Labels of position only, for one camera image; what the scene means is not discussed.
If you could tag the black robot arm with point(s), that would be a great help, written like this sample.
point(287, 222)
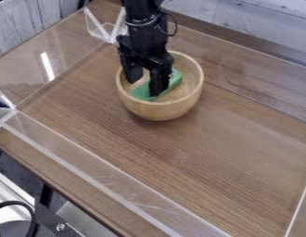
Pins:
point(145, 8)

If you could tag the black table leg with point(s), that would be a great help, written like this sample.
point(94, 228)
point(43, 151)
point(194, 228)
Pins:
point(47, 195)

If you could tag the brown wooden bowl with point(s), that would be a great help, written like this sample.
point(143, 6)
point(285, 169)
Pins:
point(179, 101)

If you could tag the clear acrylic tray wall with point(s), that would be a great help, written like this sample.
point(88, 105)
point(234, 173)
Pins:
point(219, 173)

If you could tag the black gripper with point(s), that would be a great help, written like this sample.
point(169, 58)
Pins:
point(143, 51)

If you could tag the green rectangular block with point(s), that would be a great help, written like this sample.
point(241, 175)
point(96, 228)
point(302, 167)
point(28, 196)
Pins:
point(141, 92)

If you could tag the clear acrylic corner bracket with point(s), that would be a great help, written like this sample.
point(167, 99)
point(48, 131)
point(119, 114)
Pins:
point(106, 31)

